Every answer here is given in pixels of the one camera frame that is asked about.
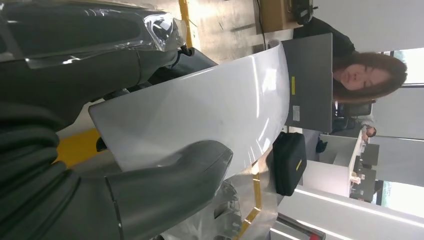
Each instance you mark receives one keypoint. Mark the grey laptop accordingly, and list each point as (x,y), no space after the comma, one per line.
(311,82)

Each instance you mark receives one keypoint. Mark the black carry case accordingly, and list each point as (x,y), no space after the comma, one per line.
(288,162)

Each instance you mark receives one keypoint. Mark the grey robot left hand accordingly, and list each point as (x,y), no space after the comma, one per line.
(66,49)

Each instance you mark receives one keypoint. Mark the brown cardboard box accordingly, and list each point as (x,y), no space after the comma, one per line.
(275,16)

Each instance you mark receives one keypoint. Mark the grey wheel hubcap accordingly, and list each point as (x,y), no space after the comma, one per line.
(228,212)

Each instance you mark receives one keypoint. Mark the person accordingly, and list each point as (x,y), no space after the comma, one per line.
(364,76)
(369,132)

